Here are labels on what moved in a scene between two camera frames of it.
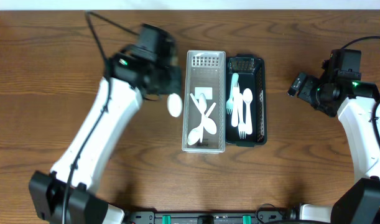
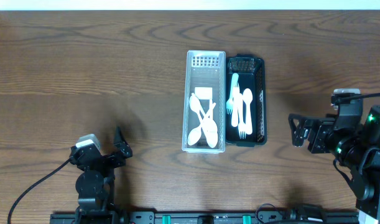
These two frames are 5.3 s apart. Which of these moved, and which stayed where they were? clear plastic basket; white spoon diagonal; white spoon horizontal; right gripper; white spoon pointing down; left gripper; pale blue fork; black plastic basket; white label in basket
Moved: white spoon diagonal; white spoon horizontal; white spoon pointing down; right gripper; left gripper
Stayed: white label in basket; black plastic basket; clear plastic basket; pale blue fork
